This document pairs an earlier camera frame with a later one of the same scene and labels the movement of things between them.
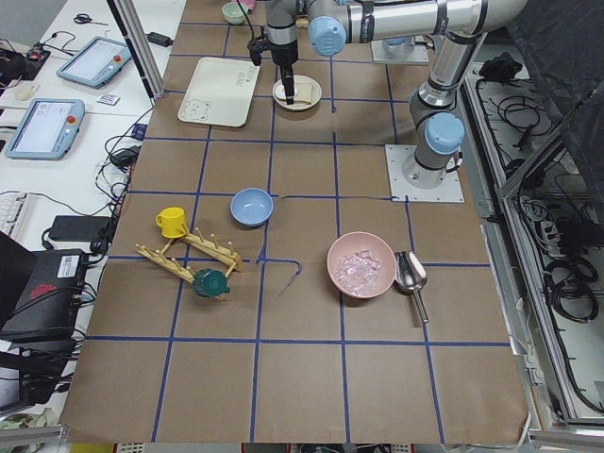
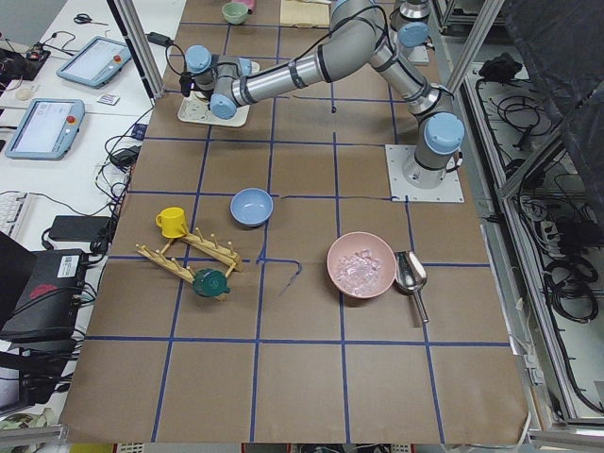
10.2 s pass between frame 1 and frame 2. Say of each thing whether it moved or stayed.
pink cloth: stayed
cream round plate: moved
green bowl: stayed
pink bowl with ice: stayed
